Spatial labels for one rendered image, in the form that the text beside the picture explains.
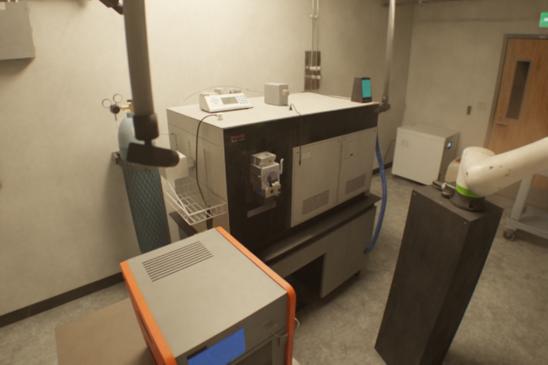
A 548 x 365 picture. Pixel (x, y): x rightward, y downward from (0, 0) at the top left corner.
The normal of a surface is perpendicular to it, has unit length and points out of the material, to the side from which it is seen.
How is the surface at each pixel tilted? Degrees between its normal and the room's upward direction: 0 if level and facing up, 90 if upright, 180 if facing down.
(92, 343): 0
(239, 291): 0
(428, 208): 90
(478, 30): 90
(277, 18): 90
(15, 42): 90
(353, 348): 0
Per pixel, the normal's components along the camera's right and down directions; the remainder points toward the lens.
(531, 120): -0.77, 0.22
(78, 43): 0.63, 0.26
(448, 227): -0.94, 0.11
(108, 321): 0.00, -0.94
